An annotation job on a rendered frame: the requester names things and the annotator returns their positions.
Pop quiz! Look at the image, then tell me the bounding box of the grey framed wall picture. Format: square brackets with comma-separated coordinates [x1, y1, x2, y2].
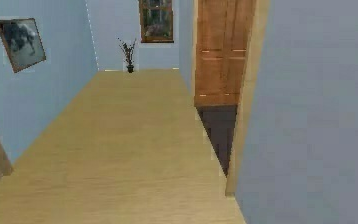
[0, 17, 47, 74]

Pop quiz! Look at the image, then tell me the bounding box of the green framed wall picture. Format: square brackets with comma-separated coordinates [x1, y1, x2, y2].
[138, 0, 175, 44]

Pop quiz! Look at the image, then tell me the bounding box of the dark potted house plant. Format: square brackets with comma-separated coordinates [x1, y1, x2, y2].
[117, 37, 138, 74]

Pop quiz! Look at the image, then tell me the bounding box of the brown wooden room door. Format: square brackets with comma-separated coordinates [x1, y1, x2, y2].
[193, 0, 257, 108]

